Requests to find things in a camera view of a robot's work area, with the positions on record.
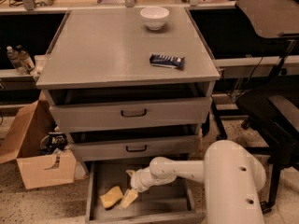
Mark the white ceramic bowl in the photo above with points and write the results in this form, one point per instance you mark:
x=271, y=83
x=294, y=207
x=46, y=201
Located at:
x=154, y=18

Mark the brown cardboard box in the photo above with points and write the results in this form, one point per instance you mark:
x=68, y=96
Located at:
x=22, y=143

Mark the blue snack bar wrapper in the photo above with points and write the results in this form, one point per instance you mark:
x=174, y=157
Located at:
x=167, y=61

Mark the black gadget in box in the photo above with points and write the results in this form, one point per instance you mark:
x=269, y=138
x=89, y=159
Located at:
x=53, y=142

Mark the black office chair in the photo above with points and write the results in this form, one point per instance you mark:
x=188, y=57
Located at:
x=266, y=28

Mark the yellow sponge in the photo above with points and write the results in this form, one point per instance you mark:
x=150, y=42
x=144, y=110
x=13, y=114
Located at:
x=110, y=198

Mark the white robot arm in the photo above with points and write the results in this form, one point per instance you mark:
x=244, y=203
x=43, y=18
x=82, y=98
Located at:
x=231, y=175

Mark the grey drawer cabinet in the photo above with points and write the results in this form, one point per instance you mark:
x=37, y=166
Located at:
x=103, y=55

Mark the grey top drawer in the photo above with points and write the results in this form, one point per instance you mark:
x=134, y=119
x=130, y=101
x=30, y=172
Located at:
x=129, y=115

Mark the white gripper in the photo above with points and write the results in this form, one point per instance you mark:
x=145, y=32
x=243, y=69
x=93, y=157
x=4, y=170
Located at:
x=138, y=180

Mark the dark capped plastic bottle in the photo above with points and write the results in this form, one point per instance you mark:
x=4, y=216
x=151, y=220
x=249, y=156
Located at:
x=25, y=58

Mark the grey drawer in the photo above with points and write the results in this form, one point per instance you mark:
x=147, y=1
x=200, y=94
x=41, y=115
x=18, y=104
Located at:
x=167, y=204
x=129, y=115
x=135, y=148

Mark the clear plastic water bottle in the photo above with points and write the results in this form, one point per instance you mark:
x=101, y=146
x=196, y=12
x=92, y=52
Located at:
x=12, y=55

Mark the grey bottom drawer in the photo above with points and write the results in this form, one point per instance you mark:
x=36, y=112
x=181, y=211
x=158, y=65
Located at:
x=167, y=204

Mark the grey middle drawer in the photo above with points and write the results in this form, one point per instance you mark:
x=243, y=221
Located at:
x=135, y=148

